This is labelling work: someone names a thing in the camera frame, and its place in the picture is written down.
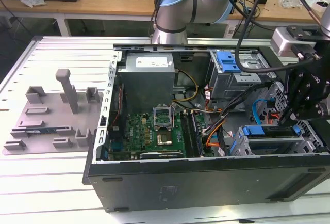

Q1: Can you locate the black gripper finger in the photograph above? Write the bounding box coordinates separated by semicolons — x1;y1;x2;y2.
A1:
283;68;308;111
277;102;323;127

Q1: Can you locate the hard disk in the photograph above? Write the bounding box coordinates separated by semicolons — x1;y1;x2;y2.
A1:
230;124;303;155

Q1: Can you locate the metal disk bay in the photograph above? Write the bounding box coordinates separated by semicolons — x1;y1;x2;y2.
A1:
237;124;305;140
228;136;317;156

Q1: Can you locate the metal drive cage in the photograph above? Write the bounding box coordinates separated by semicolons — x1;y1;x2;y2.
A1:
207;51;278;106

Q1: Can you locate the blue drive latch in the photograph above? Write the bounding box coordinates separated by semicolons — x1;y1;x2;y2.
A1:
216;50;244;74

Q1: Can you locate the small white box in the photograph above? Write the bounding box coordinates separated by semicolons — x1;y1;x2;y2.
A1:
311;0;330;13

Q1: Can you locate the installed RAM stick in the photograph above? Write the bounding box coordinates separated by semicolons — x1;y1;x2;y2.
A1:
190;111;205;156

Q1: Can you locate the black RAM slot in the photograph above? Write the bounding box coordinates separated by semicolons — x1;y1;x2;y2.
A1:
180;112;194;157

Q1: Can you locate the black PC case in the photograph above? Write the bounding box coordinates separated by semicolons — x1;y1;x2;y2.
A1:
81;43;330;213

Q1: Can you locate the metal socket cover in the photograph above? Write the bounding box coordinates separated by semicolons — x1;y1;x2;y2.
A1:
153;104;173;130

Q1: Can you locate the CPU socket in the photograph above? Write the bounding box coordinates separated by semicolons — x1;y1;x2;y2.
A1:
156;131;174;146

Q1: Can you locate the grey power supply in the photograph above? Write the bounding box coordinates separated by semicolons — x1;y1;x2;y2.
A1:
117;53;177;107

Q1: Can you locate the black graphics card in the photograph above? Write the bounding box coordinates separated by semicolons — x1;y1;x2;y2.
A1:
139;151;185;161

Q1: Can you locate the green motherboard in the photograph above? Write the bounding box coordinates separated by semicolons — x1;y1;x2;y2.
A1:
109;110;207;161

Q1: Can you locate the wooden desk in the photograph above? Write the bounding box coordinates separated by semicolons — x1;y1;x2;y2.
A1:
0;0;330;26

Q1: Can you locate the grey parts rack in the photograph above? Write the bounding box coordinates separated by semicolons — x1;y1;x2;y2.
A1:
2;69;104;156

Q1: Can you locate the RAM stick with label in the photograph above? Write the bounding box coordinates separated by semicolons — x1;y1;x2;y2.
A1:
26;128;56;135

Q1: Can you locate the crumpled clear plastic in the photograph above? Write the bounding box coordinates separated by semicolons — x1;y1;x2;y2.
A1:
20;0;47;8

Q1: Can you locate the orange wire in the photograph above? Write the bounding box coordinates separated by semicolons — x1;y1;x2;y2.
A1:
267;112;279;125
206;133;220;148

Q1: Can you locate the blue wire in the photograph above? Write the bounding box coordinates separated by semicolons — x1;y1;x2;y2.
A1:
252;99;274;125

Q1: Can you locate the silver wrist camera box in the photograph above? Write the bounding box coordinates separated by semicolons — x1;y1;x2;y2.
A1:
271;26;321;57

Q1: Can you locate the black camera cable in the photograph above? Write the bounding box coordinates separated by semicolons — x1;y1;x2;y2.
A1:
236;0;322;74

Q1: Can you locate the coloured wire bundle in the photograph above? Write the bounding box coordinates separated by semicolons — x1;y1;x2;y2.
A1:
203;117;228;136

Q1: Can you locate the yellow wire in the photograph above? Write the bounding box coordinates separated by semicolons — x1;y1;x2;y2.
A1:
172;69;200;104

